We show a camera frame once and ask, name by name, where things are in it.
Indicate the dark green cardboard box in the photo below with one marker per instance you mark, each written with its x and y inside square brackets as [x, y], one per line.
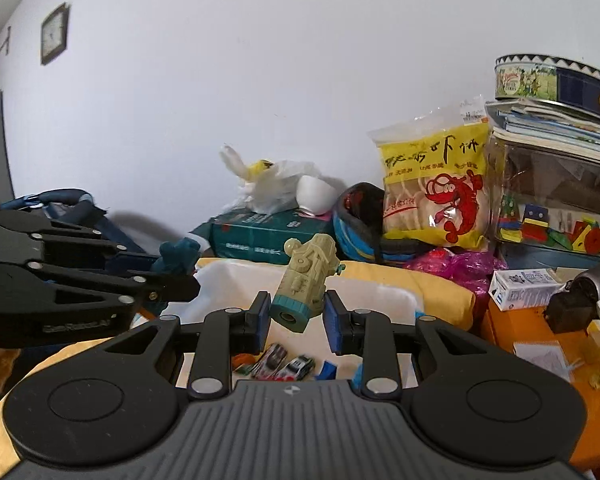
[250, 240]

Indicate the white paper sheet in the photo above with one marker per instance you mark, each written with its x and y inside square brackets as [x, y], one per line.
[540, 357]

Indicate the pink plastic bag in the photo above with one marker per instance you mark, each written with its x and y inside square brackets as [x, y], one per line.
[455, 265]

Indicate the wall-mounted bracket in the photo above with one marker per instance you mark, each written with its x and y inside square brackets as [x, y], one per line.
[4, 42]

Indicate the white plastic storage bin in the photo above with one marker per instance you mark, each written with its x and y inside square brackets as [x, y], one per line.
[380, 300]

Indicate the beige teal toy cannon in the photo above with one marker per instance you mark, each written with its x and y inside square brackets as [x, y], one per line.
[305, 280]

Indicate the yellow shrimp cracker bag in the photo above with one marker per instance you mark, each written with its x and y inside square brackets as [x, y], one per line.
[430, 170]

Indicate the blue black helmet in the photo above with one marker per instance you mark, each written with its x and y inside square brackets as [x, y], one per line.
[355, 240]

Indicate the framed wall clock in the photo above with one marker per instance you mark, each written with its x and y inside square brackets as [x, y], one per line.
[55, 35]

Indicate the white round object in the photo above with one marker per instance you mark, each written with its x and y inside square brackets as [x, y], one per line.
[315, 195]

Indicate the dark teal toy figure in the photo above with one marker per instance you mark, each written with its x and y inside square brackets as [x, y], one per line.
[180, 255]

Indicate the orange box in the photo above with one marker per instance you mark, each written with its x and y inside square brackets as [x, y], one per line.
[510, 330]

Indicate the round cookie tin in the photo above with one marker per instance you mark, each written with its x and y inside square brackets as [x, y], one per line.
[535, 82]

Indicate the blue toy block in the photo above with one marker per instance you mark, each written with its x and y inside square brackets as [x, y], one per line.
[357, 377]
[326, 370]

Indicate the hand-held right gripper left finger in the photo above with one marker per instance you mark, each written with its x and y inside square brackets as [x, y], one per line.
[262, 312]

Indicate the yellow blanket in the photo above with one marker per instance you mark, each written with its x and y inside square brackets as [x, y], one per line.
[445, 300]

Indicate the white green toy car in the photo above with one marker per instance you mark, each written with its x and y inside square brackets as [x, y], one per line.
[295, 367]

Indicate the upside-down black toy car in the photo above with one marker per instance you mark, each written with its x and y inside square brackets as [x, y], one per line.
[270, 360]

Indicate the white plastic bag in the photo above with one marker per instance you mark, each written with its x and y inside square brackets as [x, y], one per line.
[275, 185]

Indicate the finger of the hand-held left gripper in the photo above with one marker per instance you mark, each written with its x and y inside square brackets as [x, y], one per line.
[177, 287]
[130, 261]

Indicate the black power adapter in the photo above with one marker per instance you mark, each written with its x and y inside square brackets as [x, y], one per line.
[570, 310]

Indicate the small white blue carton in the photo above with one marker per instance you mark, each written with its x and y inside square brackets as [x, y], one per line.
[525, 285]

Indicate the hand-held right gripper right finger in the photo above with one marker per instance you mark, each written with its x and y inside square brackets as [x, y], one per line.
[332, 320]

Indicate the stack of booklets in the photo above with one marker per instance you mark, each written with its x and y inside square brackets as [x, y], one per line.
[545, 132]

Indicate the clear box of wooden blocks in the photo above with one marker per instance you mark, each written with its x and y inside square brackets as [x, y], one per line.
[555, 180]

